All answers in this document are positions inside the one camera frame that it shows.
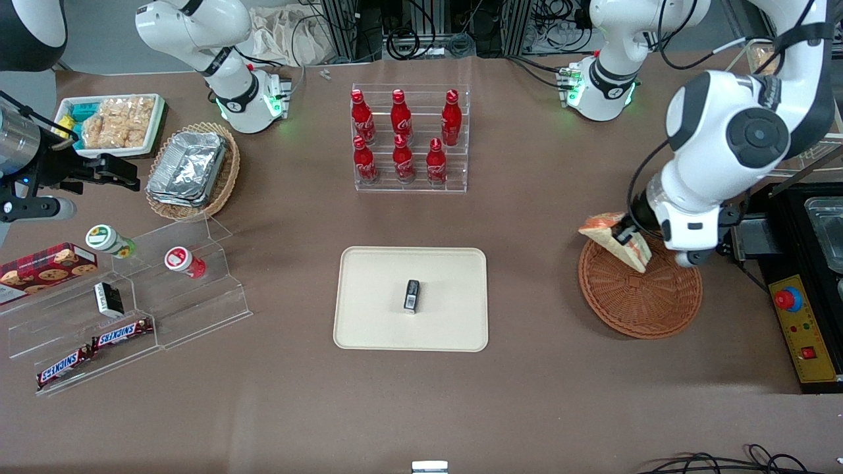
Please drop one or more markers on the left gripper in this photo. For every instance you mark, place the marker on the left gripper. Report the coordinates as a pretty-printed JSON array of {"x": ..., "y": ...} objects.
[{"x": 640, "y": 216}]

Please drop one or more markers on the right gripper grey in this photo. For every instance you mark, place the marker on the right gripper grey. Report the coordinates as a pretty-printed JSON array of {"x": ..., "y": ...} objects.
[{"x": 54, "y": 166}]

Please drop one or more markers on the triangular sandwich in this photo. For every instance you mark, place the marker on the triangular sandwich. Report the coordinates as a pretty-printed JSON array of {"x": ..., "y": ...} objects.
[{"x": 602, "y": 227}]

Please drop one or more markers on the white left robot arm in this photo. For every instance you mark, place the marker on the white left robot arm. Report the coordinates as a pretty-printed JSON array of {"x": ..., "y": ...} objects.
[{"x": 698, "y": 118}]

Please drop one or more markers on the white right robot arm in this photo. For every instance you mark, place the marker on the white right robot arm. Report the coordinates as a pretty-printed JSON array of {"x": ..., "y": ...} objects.
[{"x": 230, "y": 99}]

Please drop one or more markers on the round brown wicker basket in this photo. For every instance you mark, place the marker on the round brown wicker basket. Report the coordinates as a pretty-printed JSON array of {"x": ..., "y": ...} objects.
[{"x": 639, "y": 309}]

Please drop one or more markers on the oval light wicker basket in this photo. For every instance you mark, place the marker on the oval light wicker basket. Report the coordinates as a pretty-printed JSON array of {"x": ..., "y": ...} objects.
[{"x": 229, "y": 178}]

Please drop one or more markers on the cream plastic tray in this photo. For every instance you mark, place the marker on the cream plastic tray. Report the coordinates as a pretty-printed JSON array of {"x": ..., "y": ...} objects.
[{"x": 375, "y": 303}]

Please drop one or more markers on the clear rice cracker pack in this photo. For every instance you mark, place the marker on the clear rice cracker pack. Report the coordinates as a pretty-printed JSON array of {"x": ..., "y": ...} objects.
[
  {"x": 117, "y": 122},
  {"x": 141, "y": 118},
  {"x": 94, "y": 131}
]

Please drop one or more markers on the yellow snack packet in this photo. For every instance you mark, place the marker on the yellow snack packet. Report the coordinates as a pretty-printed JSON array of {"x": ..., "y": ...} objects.
[{"x": 64, "y": 125}]

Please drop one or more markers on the green sunflower cup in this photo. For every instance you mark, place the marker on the green sunflower cup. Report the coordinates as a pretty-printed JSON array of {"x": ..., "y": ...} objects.
[{"x": 102, "y": 237}]

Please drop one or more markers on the teal snack packet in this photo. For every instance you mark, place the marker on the teal snack packet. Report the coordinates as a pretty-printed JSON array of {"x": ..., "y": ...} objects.
[{"x": 82, "y": 110}]

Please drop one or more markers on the white rectangular snack bin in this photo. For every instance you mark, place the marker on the white rectangular snack bin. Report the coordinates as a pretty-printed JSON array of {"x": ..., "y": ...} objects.
[{"x": 118, "y": 96}]

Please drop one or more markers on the red plaid cookie box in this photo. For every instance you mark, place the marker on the red plaid cookie box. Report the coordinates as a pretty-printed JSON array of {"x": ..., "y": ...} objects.
[{"x": 46, "y": 270}]

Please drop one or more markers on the stacked aluminium foil trays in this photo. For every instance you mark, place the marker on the stacked aluminium foil trays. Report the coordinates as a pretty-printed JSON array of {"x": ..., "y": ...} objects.
[{"x": 188, "y": 168}]

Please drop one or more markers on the red lidded cup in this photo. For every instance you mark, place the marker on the red lidded cup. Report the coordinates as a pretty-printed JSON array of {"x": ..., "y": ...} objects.
[{"x": 179, "y": 258}]

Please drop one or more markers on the small black box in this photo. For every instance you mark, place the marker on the small black box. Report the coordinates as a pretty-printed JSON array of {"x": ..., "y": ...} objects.
[
  {"x": 108, "y": 299},
  {"x": 411, "y": 295}
]

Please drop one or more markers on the grey metal box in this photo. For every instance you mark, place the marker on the grey metal box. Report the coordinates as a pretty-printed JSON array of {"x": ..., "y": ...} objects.
[{"x": 751, "y": 237}]

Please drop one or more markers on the black appliance housing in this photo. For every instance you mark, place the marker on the black appliance housing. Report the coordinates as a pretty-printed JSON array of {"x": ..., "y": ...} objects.
[{"x": 784, "y": 224}]

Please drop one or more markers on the Snickers chocolate bar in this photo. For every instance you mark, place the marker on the Snickers chocolate bar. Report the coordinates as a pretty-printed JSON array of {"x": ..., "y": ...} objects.
[
  {"x": 122, "y": 334},
  {"x": 64, "y": 367}
]

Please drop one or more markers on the clear acrylic stepped shelf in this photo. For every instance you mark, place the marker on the clear acrylic stepped shelf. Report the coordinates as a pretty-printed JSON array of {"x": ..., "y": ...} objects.
[{"x": 197, "y": 309}]

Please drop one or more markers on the steel pan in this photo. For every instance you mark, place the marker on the steel pan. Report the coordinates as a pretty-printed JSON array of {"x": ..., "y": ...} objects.
[{"x": 826, "y": 230}]

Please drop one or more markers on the red cola bottle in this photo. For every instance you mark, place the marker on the red cola bottle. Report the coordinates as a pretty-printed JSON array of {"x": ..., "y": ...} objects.
[
  {"x": 400, "y": 117},
  {"x": 361, "y": 118},
  {"x": 403, "y": 161},
  {"x": 451, "y": 118},
  {"x": 364, "y": 163},
  {"x": 436, "y": 164}
]

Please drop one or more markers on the yellow emergency stop panel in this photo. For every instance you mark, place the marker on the yellow emergency stop panel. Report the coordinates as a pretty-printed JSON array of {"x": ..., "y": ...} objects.
[{"x": 810, "y": 329}]

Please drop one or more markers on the clear acrylic bottle rack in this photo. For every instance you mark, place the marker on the clear acrylic bottle rack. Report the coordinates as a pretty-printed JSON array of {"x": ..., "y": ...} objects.
[{"x": 421, "y": 105}]

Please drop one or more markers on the white cloth bag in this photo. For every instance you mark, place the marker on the white cloth bag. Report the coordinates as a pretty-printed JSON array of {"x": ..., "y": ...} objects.
[{"x": 290, "y": 39}]

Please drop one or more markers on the white device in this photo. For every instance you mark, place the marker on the white device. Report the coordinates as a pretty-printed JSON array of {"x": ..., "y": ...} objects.
[{"x": 429, "y": 468}]

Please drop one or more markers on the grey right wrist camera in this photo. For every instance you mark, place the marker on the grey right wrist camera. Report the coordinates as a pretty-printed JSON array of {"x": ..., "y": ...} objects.
[{"x": 39, "y": 209}]

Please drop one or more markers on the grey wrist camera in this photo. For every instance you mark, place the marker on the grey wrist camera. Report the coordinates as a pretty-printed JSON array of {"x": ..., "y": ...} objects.
[
  {"x": 693, "y": 259},
  {"x": 39, "y": 209}
]

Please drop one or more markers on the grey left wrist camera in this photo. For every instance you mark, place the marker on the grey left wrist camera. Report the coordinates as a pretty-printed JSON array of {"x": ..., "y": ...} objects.
[{"x": 693, "y": 259}]

